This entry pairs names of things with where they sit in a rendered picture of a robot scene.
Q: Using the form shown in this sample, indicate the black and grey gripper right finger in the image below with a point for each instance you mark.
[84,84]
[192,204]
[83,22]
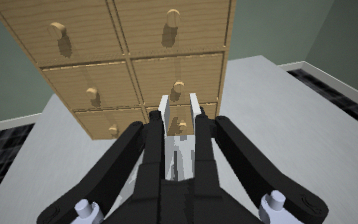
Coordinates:
[279,199]

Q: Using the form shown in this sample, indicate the wooden drawer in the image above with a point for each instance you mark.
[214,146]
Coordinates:
[79,29]
[179,76]
[180,121]
[100,123]
[98,84]
[166,25]

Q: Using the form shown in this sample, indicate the tan chest of drawers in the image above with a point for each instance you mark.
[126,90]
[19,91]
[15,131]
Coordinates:
[129,57]

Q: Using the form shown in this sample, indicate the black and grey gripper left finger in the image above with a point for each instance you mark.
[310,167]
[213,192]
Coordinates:
[91,199]

